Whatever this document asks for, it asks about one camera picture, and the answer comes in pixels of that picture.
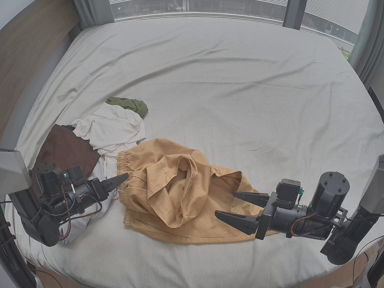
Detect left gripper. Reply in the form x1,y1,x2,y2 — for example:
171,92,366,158
71,177,111,214

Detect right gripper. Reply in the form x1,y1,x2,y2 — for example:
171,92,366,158
215,192,311,241

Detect tan shorts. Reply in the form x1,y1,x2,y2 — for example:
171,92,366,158
116,138,278,245

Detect bed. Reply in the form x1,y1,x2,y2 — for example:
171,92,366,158
0,0,384,288

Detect pale grey garment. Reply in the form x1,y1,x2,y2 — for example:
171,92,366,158
61,153,121,246

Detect brown garment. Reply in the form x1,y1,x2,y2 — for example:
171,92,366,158
28,124,101,191

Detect green garment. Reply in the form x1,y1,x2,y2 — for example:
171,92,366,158
106,97,149,120

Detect grey-green curtain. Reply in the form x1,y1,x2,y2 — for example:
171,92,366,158
67,0,116,29
348,0,384,86

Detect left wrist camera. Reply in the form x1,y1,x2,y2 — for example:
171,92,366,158
64,165,87,191

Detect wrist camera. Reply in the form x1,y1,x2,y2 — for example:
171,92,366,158
275,178,303,211
64,165,87,191

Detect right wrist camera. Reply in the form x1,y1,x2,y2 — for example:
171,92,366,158
275,178,303,211

